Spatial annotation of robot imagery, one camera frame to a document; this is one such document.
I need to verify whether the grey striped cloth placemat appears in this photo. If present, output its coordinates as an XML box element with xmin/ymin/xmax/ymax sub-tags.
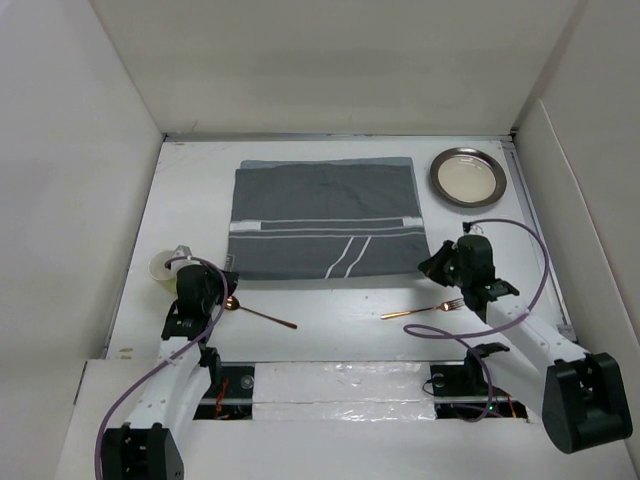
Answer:
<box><xmin>225</xmin><ymin>157</ymin><xmax>430</xmax><ymax>281</ymax></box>

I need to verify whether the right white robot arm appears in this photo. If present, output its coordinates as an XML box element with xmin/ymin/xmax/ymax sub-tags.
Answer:
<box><xmin>418</xmin><ymin>235</ymin><xmax>633</xmax><ymax>454</ymax></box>

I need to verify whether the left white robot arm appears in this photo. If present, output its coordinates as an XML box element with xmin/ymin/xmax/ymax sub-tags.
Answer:
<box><xmin>93</xmin><ymin>257</ymin><xmax>239</xmax><ymax>479</ymax></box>

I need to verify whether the copper spoon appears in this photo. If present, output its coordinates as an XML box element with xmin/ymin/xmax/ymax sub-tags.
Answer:
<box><xmin>225</xmin><ymin>296</ymin><xmax>298</xmax><ymax>330</ymax></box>

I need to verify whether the copper fork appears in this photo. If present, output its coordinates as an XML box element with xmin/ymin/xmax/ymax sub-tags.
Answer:
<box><xmin>380</xmin><ymin>298</ymin><xmax>465</xmax><ymax>320</ymax></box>

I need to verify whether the pale green cup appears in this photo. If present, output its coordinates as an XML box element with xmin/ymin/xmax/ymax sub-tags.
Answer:
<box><xmin>148</xmin><ymin>250</ymin><xmax>176</xmax><ymax>294</ymax></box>

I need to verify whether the round metal plate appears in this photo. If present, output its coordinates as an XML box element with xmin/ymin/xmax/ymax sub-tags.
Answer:
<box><xmin>429</xmin><ymin>147</ymin><xmax>508</xmax><ymax>208</ymax></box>

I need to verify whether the white foil-covered front block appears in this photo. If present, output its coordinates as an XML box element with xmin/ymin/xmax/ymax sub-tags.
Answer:
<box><xmin>252</xmin><ymin>361</ymin><xmax>436</xmax><ymax>422</ymax></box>

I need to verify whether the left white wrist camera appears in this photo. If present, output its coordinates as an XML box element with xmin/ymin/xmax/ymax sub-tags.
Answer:
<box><xmin>164</xmin><ymin>245</ymin><xmax>193</xmax><ymax>275</ymax></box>

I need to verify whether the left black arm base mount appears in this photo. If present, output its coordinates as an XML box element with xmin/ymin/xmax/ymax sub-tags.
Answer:
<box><xmin>194</xmin><ymin>347</ymin><xmax>255</xmax><ymax>420</ymax></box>

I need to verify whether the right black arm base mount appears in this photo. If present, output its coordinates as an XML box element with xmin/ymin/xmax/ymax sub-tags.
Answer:
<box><xmin>422</xmin><ymin>342</ymin><xmax>528</xmax><ymax>423</ymax></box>

